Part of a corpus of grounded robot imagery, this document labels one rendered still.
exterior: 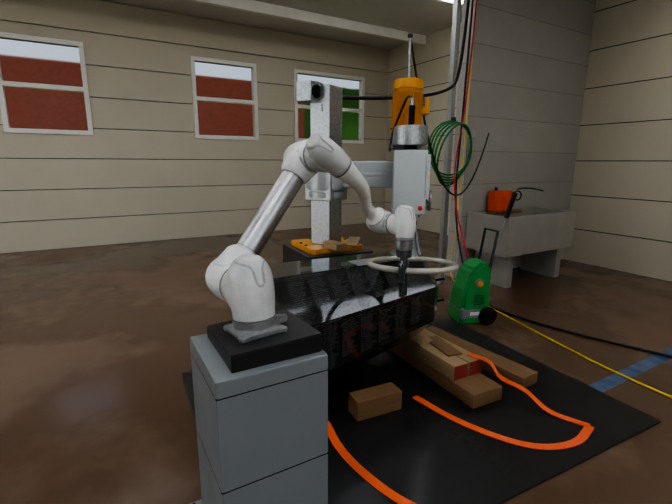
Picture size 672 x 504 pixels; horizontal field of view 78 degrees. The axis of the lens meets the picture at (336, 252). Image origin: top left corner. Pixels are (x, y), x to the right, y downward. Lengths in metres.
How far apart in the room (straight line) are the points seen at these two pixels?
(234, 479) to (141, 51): 7.68
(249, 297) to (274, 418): 0.42
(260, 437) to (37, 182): 7.22
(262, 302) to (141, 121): 7.08
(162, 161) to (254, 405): 7.18
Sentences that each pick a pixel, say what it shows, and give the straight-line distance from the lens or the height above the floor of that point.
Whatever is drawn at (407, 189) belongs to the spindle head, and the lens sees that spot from 2.77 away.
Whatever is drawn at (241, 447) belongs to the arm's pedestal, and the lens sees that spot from 1.52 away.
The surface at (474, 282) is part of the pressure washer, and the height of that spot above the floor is 0.41.
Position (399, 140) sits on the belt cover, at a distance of 2.76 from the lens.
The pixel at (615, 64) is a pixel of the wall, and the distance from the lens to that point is 7.13.
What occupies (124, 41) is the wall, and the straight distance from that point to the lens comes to 8.53.
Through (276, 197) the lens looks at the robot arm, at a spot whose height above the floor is 1.32.
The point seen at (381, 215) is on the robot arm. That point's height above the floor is 1.21.
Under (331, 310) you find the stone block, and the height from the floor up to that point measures 0.64.
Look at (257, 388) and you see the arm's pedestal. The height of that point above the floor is 0.74.
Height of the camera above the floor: 1.46
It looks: 12 degrees down
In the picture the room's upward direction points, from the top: straight up
